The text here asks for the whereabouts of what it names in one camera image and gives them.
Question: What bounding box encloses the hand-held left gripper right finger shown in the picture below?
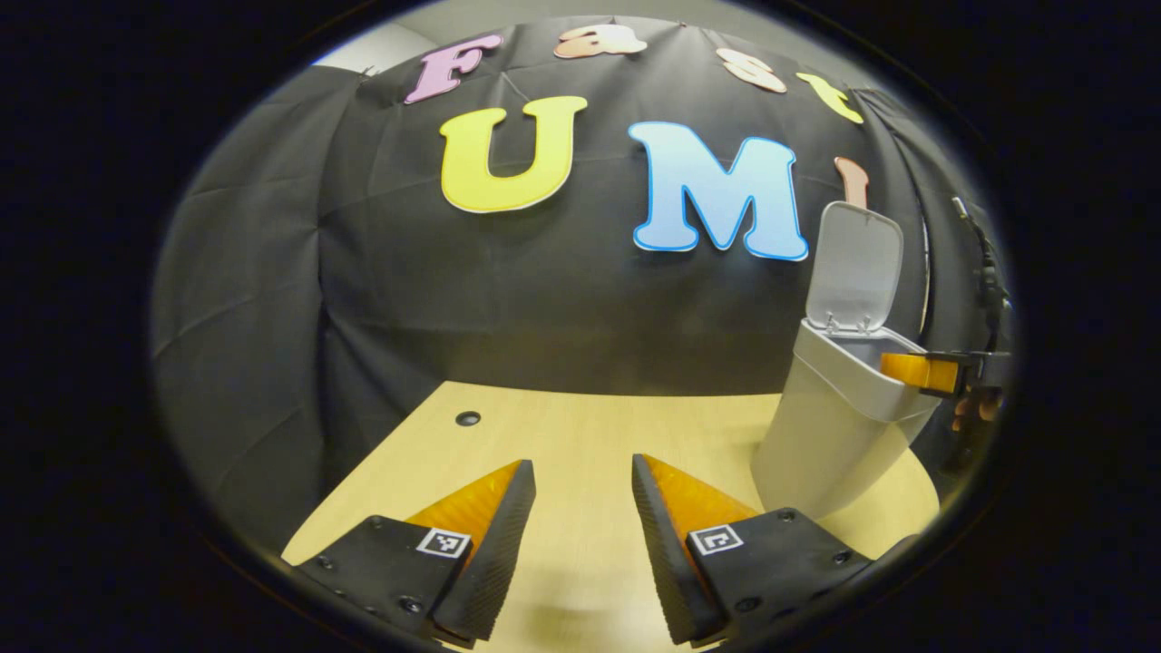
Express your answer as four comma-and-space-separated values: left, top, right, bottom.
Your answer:
631, 453, 873, 647

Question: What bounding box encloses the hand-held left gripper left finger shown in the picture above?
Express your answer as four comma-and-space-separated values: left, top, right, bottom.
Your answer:
295, 459, 537, 647

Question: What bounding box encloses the white desktop garbage bin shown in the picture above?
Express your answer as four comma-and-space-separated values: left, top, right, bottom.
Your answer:
751, 201, 942, 520

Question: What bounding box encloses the wooden desktop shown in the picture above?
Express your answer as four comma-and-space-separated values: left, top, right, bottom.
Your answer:
281, 381, 941, 653

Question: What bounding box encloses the black backdrop cloth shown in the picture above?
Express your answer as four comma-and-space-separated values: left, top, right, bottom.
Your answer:
150, 16, 1017, 554

